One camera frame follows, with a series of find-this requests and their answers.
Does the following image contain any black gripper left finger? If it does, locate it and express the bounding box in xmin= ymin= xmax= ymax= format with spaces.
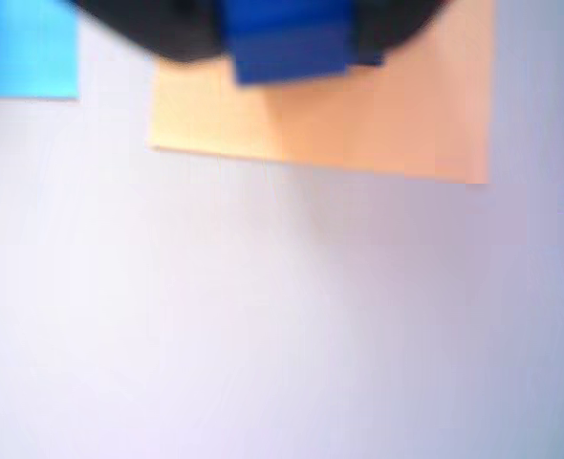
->
xmin=69 ymin=0 xmax=228 ymax=64

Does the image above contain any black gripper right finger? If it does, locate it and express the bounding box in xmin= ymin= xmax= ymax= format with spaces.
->
xmin=351 ymin=0 xmax=450 ymax=66

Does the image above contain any tiny blue cube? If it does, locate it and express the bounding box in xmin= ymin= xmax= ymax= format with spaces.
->
xmin=220 ymin=0 xmax=356 ymax=86

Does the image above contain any orange paper square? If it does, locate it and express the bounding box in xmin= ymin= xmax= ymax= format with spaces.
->
xmin=146 ymin=0 xmax=499 ymax=186

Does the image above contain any light blue paper square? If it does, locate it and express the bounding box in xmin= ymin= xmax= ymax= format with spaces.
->
xmin=0 ymin=0 xmax=81 ymax=101

